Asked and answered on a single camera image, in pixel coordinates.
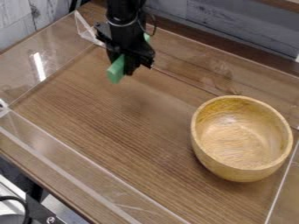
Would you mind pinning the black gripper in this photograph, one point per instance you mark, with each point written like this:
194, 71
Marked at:
107, 32

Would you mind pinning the green rectangular block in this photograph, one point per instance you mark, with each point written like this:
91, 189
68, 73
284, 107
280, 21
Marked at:
115, 70

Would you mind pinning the brown wooden bowl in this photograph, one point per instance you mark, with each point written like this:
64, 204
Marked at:
240, 138

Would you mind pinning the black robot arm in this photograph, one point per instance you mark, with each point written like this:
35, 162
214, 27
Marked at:
123, 12

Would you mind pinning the clear acrylic corner bracket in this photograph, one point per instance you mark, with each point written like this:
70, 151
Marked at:
86, 30

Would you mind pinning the clear acrylic tray wall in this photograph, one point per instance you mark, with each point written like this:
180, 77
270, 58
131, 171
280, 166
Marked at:
103, 198

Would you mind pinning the black metal table frame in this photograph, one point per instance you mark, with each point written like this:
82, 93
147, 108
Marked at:
39, 214

